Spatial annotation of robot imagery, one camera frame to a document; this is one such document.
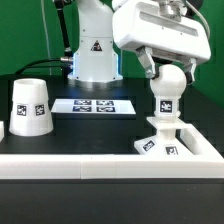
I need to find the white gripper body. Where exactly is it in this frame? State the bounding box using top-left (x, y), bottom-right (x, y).
top-left (112, 0), bottom-right (211, 63)

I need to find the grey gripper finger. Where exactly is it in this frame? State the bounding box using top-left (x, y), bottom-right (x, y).
top-left (136, 46), bottom-right (156, 79)
top-left (184, 58), bottom-right (197, 84)

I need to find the white lamp bulb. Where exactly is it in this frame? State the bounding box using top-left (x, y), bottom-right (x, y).
top-left (150, 64), bottom-right (186, 120)

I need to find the white lamp base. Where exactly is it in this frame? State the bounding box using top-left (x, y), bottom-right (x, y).
top-left (134, 117), bottom-right (193, 158)

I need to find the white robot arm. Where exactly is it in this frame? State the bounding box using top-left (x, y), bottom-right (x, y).
top-left (69, 0), bottom-right (211, 84)

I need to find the white lamp shade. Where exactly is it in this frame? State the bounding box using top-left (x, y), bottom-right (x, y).
top-left (9, 78), bottom-right (53, 137)

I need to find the white marker sheet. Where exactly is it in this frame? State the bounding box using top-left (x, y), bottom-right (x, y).
top-left (51, 99), bottom-right (135, 115)

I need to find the white block at left edge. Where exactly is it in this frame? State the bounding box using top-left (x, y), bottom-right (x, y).
top-left (0, 121), bottom-right (4, 142)

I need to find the black cable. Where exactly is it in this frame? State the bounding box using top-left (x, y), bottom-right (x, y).
top-left (13, 0), bottom-right (74, 76)

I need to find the white frame wall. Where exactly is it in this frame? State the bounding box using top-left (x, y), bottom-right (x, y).
top-left (0, 124), bottom-right (224, 179)

